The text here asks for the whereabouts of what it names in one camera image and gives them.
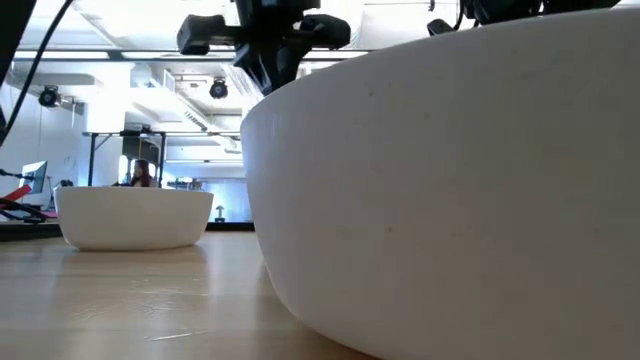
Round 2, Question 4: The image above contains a computer monitor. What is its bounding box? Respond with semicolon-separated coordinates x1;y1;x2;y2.
19;160;49;195

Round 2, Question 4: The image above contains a white bowl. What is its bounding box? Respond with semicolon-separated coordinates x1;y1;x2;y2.
239;7;640;360
53;185;215;252

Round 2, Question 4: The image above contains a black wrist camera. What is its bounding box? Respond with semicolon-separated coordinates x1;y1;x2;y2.
176;13;227;57
427;18;457;37

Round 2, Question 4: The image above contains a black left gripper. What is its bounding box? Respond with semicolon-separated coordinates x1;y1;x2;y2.
224;0;352;96

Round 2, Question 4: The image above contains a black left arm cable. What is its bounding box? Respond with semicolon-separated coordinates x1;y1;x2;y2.
0;0;75;146

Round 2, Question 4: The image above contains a black workstation frame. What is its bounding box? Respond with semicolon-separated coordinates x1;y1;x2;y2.
87;130;167;189

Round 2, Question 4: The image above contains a black aluminium table frame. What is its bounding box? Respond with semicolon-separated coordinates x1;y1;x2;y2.
0;221;255;243

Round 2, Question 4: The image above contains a black ceiling spotlight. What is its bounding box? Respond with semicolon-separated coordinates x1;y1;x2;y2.
208;78;230;100
38;84;62;109

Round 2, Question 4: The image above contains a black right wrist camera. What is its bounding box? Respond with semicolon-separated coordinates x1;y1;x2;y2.
427;18;457;37

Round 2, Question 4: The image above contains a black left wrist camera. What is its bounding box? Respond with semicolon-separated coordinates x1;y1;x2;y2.
176;13;227;57

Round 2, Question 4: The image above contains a red object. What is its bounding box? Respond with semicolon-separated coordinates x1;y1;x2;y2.
0;184;34;204

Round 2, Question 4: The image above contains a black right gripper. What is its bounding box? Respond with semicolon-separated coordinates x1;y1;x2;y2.
462;0;544;26

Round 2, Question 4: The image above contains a person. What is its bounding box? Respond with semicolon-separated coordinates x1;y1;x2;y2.
130;158;159;189

